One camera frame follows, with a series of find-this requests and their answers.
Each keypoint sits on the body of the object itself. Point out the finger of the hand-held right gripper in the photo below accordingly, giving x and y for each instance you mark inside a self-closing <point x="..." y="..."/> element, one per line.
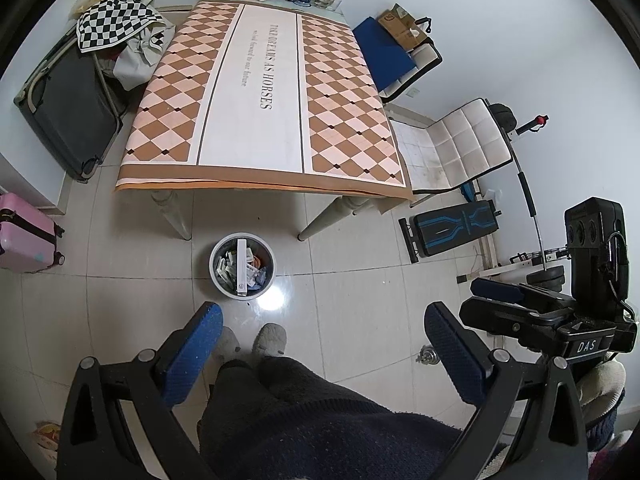
<point x="495" y="288"/>
<point x="495" y="315"/>

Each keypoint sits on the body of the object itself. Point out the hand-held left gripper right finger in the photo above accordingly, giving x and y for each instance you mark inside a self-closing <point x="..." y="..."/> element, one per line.
<point x="452" y="350"/>

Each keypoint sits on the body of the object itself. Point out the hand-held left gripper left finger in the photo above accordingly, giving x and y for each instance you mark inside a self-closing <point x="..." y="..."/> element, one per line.
<point x="195" y="350"/>

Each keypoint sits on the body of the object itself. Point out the white round waste bin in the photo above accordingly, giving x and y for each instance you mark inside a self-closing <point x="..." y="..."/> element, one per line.
<point x="215" y="282"/>

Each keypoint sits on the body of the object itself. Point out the white printed medicine box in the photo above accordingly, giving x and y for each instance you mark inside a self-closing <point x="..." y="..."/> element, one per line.
<point x="243" y="267"/>

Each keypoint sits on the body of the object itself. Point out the metal floor door stop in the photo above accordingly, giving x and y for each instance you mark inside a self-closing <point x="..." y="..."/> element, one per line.
<point x="428" y="356"/>

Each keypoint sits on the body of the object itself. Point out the grey fuzzy slipper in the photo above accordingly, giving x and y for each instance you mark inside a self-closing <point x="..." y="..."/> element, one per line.
<point x="270" y="340"/>
<point x="227" y="340"/>

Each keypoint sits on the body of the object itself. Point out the black and blue weight bench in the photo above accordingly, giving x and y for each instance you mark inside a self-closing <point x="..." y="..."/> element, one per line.
<point x="450" y="227"/>

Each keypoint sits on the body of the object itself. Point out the bar with black weight plates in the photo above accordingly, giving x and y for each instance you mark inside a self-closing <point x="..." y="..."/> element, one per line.
<point x="530" y="205"/>

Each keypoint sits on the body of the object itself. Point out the pile of discarded small packets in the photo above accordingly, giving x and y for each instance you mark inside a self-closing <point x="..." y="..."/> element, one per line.
<point x="257" y="275"/>

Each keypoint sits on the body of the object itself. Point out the white padded chair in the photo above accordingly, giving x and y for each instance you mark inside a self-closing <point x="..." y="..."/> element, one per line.
<point x="470" y="145"/>

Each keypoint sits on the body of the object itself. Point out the person's dark knit trousers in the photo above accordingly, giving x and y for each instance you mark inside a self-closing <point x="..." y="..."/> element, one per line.
<point x="325" y="425"/>

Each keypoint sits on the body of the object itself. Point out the orange snack packet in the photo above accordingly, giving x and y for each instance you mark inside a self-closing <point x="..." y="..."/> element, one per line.
<point x="47" y="435"/>

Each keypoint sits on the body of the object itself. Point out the pink suitcase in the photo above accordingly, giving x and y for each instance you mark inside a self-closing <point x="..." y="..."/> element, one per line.
<point x="22" y="232"/>

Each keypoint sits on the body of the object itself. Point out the chair with blue cushion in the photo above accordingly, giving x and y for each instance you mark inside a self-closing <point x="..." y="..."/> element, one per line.
<point x="425" y="62"/>

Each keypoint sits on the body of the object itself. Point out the table with checkered cloth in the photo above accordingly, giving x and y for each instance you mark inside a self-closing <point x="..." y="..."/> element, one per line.
<point x="250" y="110"/>

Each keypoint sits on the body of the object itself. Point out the blue seat cushion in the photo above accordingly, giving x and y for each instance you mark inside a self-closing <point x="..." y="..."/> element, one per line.
<point x="385" y="52"/>

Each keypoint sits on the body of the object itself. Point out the black folding bed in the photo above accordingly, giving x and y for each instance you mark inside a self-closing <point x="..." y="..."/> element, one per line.
<point x="65" y="110"/>

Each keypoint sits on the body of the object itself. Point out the cardboard box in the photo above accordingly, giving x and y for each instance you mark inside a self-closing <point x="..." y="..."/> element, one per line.
<point x="400" y="27"/>

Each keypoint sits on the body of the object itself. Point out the grey crumpled cloth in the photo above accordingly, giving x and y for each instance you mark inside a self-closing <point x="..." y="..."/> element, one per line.
<point x="135" y="67"/>

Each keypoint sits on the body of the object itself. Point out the black and white checked cloth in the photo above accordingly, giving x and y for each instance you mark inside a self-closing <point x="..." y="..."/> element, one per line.
<point x="110" y="20"/>

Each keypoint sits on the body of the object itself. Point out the white metal rack frame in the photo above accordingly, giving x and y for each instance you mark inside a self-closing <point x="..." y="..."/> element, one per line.
<point x="492" y="270"/>

